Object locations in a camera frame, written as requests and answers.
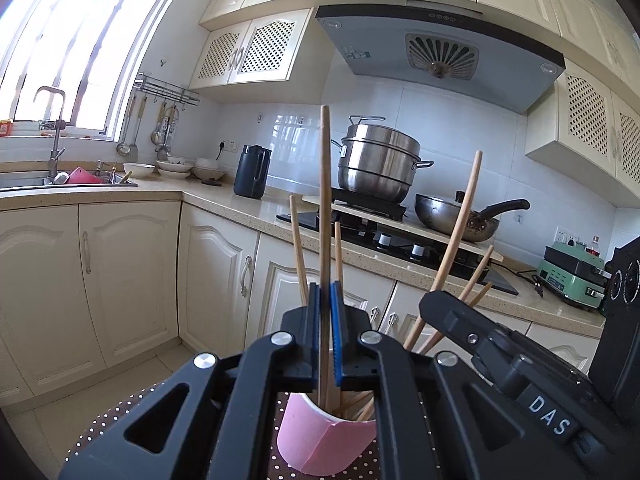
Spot cream base cabinets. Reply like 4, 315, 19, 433
0, 195, 608, 411

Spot black power cord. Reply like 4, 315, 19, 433
515, 270, 546, 301

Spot pink dish in sink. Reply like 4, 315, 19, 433
65, 167, 101, 186

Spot beige board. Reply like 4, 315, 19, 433
301, 195, 505, 263

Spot hanging steel utensils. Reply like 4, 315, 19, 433
152, 104, 180, 153

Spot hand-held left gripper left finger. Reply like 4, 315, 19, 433
57, 282, 321, 480

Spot cream lattice door cabinet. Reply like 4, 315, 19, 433
189, 8, 326, 106
524, 57, 640, 208

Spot grey range hood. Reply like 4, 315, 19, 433
314, 0, 566, 115

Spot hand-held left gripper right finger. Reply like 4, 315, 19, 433
331, 281, 586, 480

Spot dark kettle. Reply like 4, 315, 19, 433
234, 144, 272, 199

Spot beige kitchen countertop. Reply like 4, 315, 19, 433
0, 160, 608, 338

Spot black gas stove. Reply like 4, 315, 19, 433
276, 212, 520, 297

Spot slender wooden chopstick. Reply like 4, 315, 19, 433
318, 105, 332, 413

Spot bunch of wooden chopsticks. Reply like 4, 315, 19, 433
289, 150, 496, 423

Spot steel ladle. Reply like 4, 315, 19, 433
116, 96, 137, 157

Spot chrome faucet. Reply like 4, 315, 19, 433
32, 86, 68, 186

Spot steel sink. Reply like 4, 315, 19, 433
0, 170, 138, 191

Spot black induction cooker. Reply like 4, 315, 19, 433
327, 187, 408, 221

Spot round polka-dot table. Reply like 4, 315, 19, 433
62, 382, 383, 480

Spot steel steamer pot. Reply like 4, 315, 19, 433
331, 115, 435, 206

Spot wall utensil rack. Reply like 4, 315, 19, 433
134, 72, 201, 108

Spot kitchen window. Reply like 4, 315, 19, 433
0, 0, 171, 141

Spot large white bowl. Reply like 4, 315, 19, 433
192, 157, 227, 182

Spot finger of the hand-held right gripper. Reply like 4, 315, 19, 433
419, 291, 532, 396

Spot green electric cooker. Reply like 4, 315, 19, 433
536, 241, 611, 311

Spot white bowls on counter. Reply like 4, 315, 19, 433
156, 156, 196, 179

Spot steel wok with lid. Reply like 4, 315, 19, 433
415, 190, 531, 243

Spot pink cup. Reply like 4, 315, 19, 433
276, 392, 378, 476

